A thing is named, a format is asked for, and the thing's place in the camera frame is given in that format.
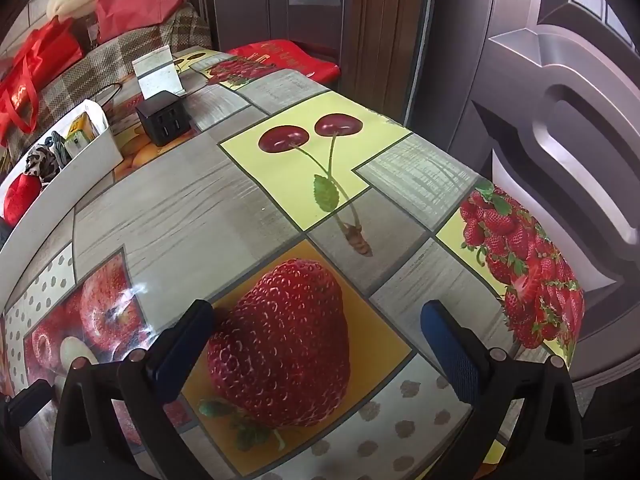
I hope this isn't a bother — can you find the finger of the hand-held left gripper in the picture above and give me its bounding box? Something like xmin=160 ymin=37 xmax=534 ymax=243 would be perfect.
xmin=4 ymin=379 xmax=53 ymax=428

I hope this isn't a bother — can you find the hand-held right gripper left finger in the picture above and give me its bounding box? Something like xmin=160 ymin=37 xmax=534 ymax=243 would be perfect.
xmin=52 ymin=299 xmax=216 ymax=480

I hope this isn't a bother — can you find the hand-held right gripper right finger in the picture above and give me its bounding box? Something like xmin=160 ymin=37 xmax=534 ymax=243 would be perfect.
xmin=420 ymin=300 xmax=586 ymax=480

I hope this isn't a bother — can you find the white cardboard box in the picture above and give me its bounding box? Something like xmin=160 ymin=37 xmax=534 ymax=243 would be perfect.
xmin=0 ymin=99 xmax=124 ymax=241

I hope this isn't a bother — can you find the brown braided hair scrunchie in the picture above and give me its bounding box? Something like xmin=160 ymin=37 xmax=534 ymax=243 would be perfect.
xmin=25 ymin=144 xmax=61 ymax=178

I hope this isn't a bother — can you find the red plush ball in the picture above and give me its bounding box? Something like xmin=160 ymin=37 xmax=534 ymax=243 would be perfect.
xmin=2 ymin=172 xmax=42 ymax=228

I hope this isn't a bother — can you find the grey blue hair scrunchie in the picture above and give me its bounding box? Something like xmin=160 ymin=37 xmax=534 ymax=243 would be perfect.
xmin=49 ymin=132 xmax=71 ymax=168

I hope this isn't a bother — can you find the black cube charger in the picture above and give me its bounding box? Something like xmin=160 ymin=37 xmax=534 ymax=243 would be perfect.
xmin=135 ymin=91 xmax=193 ymax=147

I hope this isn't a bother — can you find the brown metal door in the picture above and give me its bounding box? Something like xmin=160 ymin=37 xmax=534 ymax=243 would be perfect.
xmin=200 ymin=0 xmax=351 ymax=61
xmin=407 ymin=0 xmax=640 ymax=411

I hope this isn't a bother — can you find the plaid blanket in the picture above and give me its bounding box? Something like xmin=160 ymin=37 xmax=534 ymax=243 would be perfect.
xmin=0 ymin=2 xmax=213 ymax=148

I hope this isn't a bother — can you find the red tote bag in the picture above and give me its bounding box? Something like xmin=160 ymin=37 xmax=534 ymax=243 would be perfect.
xmin=0 ymin=16 xmax=83 ymax=136

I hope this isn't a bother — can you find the flat red plastic bag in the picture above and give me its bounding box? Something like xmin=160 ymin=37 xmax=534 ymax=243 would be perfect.
xmin=225 ymin=39 xmax=341 ymax=83

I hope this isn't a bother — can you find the pink-red nonwoven bag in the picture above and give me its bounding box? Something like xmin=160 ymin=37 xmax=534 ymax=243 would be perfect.
xmin=95 ymin=0 xmax=186 ymax=46

